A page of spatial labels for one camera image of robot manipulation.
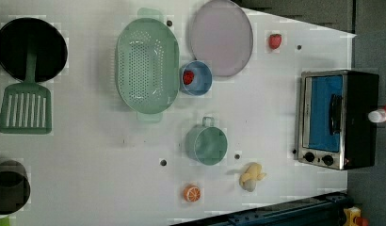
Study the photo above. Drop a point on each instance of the green slotted spatula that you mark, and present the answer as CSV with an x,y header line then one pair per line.
x,y
26,106

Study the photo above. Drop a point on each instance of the red strawberry in cup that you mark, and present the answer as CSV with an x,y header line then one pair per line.
x,y
188,77

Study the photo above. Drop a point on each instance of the silver black toaster oven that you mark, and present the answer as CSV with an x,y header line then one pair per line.
x,y
334,131

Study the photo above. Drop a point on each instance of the green oval colander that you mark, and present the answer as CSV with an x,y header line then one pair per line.
x,y
147,65

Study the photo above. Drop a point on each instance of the red toy strawberry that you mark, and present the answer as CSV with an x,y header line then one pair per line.
x,y
274,41

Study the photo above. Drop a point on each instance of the green mug with handle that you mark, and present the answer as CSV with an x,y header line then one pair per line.
x,y
206,143

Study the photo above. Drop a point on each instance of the yellow red toy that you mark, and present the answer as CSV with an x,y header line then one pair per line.
x,y
354,217

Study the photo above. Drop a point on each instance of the green object at corner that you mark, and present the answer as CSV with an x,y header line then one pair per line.
x,y
4,221

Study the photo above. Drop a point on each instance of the black round frying pan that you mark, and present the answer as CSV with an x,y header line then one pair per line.
x,y
50,48

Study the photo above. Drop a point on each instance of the orange slice toy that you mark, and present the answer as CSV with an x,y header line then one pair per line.
x,y
192,193

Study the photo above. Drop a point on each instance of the blue metal frame rail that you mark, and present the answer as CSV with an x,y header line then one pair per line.
x,y
322,210

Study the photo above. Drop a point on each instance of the dark cylindrical pot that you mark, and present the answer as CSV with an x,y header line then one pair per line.
x,y
14,187

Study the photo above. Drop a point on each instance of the red plush ketchup bottle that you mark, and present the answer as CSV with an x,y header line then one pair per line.
x,y
378,116

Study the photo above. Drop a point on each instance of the yellow plush banana toy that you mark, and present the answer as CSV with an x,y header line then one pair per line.
x,y
249,179

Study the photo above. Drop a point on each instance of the blue cup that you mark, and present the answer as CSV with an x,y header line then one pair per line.
x,y
201,81

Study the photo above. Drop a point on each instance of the grey round plate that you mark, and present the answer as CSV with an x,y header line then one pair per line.
x,y
221,35

